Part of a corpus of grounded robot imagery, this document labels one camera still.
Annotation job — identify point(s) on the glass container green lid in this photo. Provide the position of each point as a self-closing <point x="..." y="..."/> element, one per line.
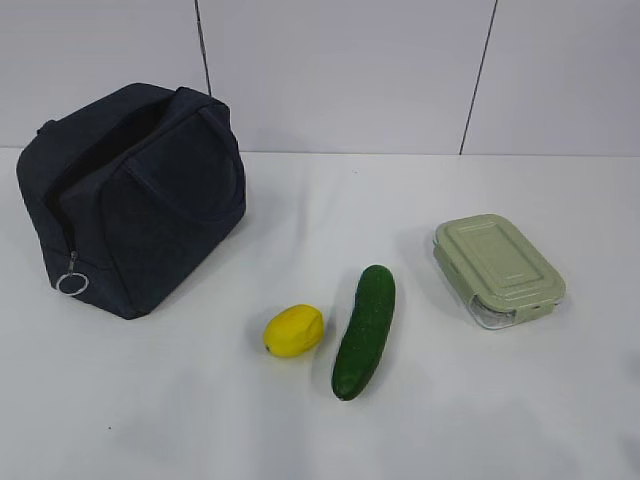
<point x="498" y="274"/>

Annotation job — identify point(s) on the yellow lemon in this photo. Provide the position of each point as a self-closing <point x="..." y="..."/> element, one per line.
<point x="294" y="331"/>

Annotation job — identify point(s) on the navy blue lunch bag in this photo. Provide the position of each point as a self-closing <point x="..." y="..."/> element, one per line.
<point x="131" y="193"/>

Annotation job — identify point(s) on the green cucumber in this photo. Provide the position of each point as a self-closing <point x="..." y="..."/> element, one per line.
<point x="365" y="337"/>

